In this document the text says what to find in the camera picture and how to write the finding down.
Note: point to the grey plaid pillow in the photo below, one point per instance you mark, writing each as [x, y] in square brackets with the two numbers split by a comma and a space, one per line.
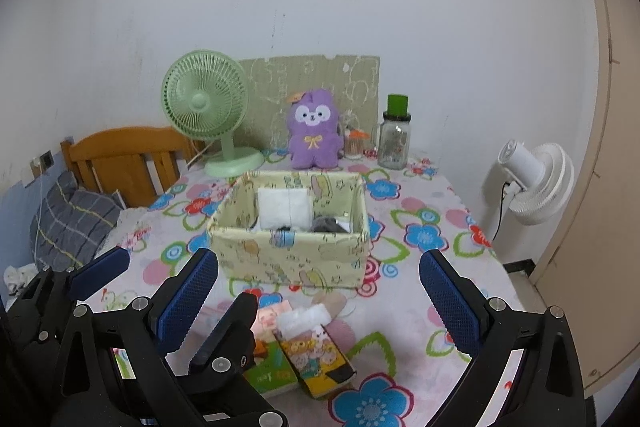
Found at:
[70, 217]

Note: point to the white crumpled cloth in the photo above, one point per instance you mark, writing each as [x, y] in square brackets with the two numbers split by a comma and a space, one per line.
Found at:
[17, 278]

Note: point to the small orange lid container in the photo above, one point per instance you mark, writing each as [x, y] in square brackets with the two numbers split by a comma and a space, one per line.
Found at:
[355, 146]

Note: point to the dark soft item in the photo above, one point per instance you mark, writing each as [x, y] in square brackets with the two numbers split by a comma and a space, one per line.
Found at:
[328, 225]

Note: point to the pink wet wipes packet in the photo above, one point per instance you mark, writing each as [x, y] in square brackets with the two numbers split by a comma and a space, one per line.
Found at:
[270, 316]

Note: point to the green cartoon packet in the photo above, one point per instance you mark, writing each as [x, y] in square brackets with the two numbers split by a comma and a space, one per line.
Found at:
[270, 374]

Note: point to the beige wooden door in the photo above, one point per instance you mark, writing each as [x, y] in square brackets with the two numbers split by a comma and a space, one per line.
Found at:
[605, 157]

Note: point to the glass jar with green lid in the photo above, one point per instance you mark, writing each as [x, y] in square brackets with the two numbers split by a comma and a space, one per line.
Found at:
[395, 137]

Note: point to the purple plush toy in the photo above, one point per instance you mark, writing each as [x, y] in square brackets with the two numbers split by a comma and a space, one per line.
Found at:
[315, 137]

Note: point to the wall socket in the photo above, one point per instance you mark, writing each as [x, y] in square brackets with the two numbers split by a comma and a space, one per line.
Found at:
[44, 160]

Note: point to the cartoon print fabric storage box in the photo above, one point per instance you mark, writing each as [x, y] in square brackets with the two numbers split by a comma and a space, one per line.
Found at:
[290, 257]

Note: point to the floral tablecloth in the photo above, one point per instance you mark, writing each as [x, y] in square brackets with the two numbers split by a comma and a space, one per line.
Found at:
[425, 217]

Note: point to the green desk fan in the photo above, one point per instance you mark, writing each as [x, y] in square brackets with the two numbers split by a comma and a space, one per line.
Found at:
[205, 104]

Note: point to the white standing fan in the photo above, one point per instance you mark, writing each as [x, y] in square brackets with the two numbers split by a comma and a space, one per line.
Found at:
[542, 179]

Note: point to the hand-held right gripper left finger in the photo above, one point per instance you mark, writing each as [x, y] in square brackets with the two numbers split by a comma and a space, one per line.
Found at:
[186, 304]

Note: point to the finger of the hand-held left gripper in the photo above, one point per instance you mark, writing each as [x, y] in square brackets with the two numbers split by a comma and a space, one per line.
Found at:
[232, 337]
[100, 272]

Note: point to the cardboard sheet with drawings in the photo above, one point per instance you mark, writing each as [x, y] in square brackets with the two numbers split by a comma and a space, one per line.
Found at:
[280, 82]

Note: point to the beige soft toy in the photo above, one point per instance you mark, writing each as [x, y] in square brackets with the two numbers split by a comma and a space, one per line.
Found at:
[331, 304]

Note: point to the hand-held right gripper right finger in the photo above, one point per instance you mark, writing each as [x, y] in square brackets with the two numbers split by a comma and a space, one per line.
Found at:
[447, 302]

